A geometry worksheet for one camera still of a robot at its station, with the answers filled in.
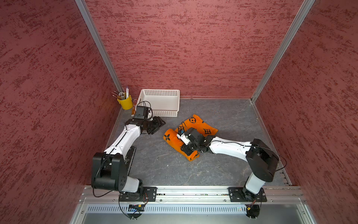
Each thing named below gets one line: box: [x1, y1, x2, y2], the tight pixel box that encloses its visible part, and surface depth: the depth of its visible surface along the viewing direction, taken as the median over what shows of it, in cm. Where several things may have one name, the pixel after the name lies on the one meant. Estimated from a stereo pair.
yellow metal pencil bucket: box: [117, 95, 133, 111], surface depth 109 cm
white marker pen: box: [125, 85, 130, 99], surface depth 106 cm
